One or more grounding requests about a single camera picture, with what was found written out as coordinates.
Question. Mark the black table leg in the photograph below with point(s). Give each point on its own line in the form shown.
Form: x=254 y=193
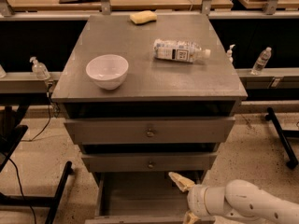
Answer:
x=284 y=136
x=52 y=203

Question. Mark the grey bottom drawer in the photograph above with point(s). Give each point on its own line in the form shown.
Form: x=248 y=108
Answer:
x=138 y=198

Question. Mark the black table leg right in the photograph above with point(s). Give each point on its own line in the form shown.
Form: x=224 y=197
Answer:
x=284 y=136

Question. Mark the clear pump dispenser bottle left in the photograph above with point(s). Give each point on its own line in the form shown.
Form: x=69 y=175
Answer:
x=39 y=69

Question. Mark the grey drawer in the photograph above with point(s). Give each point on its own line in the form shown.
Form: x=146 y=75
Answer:
x=149 y=131
x=148 y=162
x=138 y=198

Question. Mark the standing clear water bottle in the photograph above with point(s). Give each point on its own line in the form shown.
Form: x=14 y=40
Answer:
x=261 y=61

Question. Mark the white bowl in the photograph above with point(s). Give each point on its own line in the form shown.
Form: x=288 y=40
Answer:
x=107 y=71

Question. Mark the lying plastic bottle with label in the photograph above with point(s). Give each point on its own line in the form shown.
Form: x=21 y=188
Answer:
x=179 y=51

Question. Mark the yellow sponge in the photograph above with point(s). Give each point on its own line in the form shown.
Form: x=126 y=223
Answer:
x=143 y=17

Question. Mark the black table leg left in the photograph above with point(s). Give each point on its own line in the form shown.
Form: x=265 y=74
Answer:
x=52 y=203

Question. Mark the grey top drawer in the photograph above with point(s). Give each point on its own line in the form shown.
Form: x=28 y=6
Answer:
x=149 y=131

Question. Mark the grey middle drawer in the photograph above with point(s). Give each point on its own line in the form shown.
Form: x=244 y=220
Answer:
x=148 y=162

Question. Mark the grey wooden drawer cabinet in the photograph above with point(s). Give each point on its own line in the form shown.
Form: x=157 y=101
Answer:
x=153 y=89

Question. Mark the small white pump bottle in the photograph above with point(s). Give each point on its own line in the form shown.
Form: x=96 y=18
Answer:
x=229 y=53

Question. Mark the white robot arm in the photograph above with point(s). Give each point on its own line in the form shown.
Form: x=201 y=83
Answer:
x=238 y=200

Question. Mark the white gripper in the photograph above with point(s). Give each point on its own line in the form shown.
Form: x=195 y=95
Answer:
x=196 y=200

